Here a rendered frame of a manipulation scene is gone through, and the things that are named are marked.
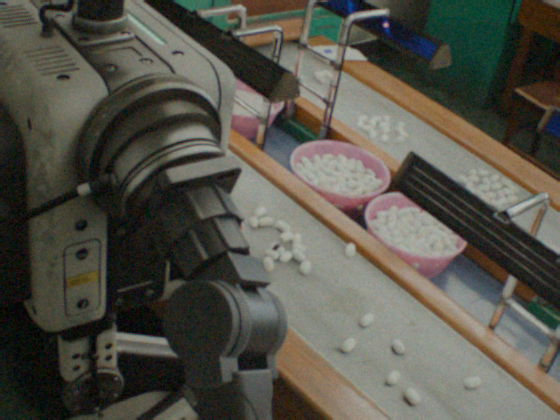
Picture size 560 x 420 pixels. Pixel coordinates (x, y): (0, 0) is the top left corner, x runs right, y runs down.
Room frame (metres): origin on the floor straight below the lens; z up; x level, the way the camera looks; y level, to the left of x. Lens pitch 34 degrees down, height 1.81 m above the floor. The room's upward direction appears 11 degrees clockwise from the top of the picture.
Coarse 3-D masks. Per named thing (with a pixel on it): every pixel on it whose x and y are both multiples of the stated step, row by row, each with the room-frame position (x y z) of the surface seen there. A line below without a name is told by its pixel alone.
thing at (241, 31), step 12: (192, 12) 1.82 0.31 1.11; (204, 12) 1.82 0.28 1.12; (216, 12) 1.85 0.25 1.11; (228, 12) 1.88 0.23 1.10; (240, 12) 1.91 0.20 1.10; (240, 24) 1.92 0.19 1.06; (276, 24) 1.81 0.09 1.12; (240, 36) 1.71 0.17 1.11; (276, 36) 1.81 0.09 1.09; (276, 48) 1.81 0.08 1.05; (276, 60) 1.82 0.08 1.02; (252, 108) 1.86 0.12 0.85; (264, 108) 1.81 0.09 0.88; (264, 120) 1.81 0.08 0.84; (264, 132) 1.82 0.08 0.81; (264, 144) 1.81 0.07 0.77
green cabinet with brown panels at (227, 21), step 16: (176, 0) 2.26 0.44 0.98; (192, 0) 2.31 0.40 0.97; (208, 0) 2.35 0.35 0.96; (224, 0) 2.39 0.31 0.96; (240, 0) 2.45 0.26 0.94; (256, 0) 2.51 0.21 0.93; (272, 0) 2.56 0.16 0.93; (288, 0) 2.61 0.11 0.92; (304, 0) 2.67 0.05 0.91; (224, 16) 2.40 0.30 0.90; (256, 16) 2.51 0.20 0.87; (272, 16) 2.55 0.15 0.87; (288, 16) 2.60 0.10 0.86
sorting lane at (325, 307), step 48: (240, 192) 1.62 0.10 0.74; (288, 240) 1.46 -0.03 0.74; (336, 240) 1.49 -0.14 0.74; (288, 288) 1.29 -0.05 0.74; (336, 288) 1.32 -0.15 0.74; (384, 288) 1.35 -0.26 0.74; (336, 336) 1.17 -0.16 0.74; (384, 336) 1.19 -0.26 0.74; (432, 336) 1.21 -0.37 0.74; (384, 384) 1.05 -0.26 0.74; (432, 384) 1.07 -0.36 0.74; (480, 384) 1.09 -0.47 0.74
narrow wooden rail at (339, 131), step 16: (304, 112) 2.08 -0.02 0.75; (320, 112) 2.08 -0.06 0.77; (320, 128) 2.03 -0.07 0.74; (336, 128) 2.00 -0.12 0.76; (352, 144) 1.94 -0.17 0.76; (368, 144) 1.94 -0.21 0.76; (384, 160) 1.87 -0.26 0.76; (384, 192) 1.84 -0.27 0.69; (480, 256) 1.59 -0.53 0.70; (496, 272) 1.55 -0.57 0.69
